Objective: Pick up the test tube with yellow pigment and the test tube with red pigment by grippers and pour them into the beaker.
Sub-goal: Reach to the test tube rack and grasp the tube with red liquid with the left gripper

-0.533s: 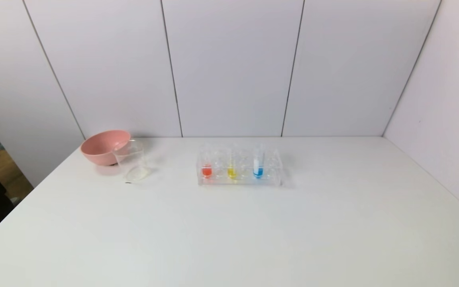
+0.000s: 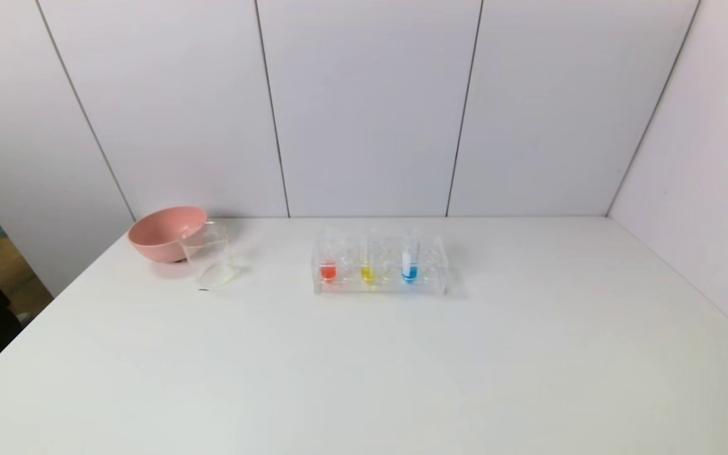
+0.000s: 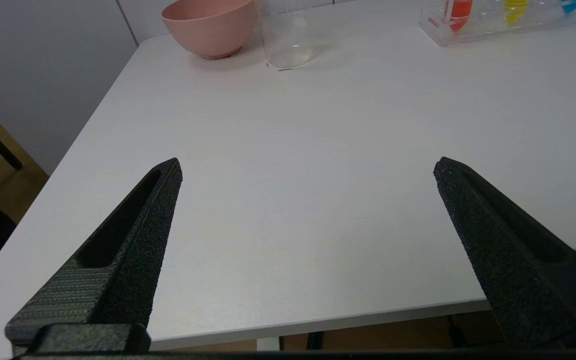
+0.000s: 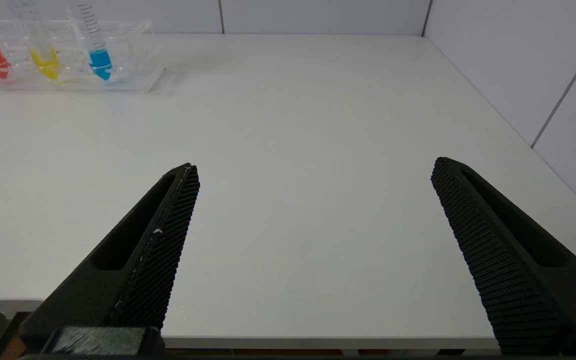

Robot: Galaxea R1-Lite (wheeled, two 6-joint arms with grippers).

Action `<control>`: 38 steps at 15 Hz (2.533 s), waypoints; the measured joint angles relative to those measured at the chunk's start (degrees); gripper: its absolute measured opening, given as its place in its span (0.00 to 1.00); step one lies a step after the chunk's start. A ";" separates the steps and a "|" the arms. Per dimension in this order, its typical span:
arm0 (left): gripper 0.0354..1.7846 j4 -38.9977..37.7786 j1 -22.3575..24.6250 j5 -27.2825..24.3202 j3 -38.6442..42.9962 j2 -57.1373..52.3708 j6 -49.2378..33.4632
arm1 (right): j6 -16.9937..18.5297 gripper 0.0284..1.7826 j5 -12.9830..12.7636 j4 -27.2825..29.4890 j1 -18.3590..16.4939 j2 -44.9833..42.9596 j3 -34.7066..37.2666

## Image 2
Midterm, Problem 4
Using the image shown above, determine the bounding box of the test tube with red pigment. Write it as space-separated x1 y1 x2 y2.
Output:
320 230 338 283

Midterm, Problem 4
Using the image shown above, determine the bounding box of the test tube with yellow pigment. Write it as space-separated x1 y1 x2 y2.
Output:
360 229 378 286

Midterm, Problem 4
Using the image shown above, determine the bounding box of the test tube with blue pigment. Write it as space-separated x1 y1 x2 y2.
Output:
401 228 420 283

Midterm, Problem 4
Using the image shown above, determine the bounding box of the clear acrylic test tube rack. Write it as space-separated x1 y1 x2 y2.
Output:
312 234 450 296

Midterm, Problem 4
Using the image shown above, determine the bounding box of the clear glass beaker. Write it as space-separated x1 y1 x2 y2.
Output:
178 221 239 290

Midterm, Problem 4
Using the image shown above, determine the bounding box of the pink plastic bowl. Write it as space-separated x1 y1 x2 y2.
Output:
128 206 208 264

